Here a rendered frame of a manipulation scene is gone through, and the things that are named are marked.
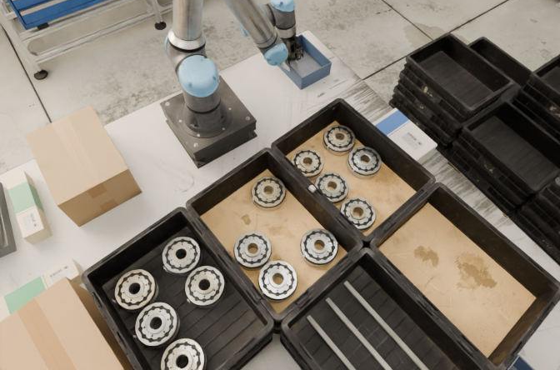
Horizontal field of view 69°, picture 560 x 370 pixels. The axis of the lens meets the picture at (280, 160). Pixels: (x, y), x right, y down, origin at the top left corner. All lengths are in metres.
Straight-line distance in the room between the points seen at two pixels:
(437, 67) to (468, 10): 1.34
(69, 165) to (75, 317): 0.46
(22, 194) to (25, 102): 1.44
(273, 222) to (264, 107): 0.55
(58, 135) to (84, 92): 1.35
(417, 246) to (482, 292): 0.20
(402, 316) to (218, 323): 0.48
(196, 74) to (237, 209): 0.42
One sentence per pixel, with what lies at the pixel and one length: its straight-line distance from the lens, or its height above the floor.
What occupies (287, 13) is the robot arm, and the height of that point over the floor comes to 1.06.
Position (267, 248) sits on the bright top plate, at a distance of 1.13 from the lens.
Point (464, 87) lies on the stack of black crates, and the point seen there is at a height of 0.49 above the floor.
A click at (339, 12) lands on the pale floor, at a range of 3.16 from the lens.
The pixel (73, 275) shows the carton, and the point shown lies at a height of 0.76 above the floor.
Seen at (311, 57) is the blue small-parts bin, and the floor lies 0.70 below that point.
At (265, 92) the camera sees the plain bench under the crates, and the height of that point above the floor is 0.70.
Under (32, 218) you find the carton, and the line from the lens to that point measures 1.47.
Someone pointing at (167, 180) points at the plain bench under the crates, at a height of 0.70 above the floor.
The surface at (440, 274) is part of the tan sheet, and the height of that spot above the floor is 0.83.
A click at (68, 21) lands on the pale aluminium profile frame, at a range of 2.82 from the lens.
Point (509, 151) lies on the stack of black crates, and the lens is 2.16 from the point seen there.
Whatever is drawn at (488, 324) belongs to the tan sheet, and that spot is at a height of 0.83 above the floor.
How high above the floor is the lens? 1.93
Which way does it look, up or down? 58 degrees down
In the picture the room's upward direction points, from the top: 2 degrees clockwise
